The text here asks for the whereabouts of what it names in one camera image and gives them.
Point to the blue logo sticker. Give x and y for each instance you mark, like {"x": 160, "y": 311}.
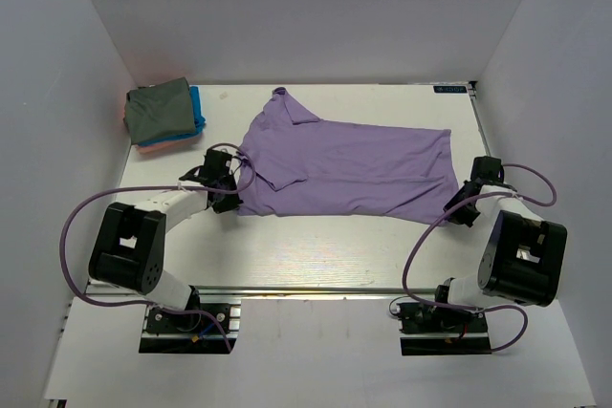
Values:
{"x": 450, "y": 89}

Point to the folded blue t-shirt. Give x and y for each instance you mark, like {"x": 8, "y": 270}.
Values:
{"x": 197, "y": 109}

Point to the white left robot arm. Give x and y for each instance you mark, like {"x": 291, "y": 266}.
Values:
{"x": 129, "y": 250}

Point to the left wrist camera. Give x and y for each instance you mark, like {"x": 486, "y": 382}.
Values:
{"x": 217, "y": 162}

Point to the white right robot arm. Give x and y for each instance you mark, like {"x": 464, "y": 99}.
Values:
{"x": 522, "y": 260}

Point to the folded olive green t-shirt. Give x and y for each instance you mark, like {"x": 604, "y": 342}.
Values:
{"x": 160, "y": 111}

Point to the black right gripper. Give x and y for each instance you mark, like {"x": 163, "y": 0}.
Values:
{"x": 461, "y": 217}

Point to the purple t-shirt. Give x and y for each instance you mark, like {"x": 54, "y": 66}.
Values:
{"x": 303, "y": 165}

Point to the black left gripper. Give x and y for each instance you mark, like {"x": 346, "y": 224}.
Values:
{"x": 230, "y": 204}

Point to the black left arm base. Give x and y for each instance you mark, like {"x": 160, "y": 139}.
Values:
{"x": 164, "y": 333}

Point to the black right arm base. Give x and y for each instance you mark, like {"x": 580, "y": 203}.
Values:
{"x": 432, "y": 331}

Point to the folded salmon pink t-shirt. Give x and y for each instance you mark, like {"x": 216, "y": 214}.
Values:
{"x": 158, "y": 146}

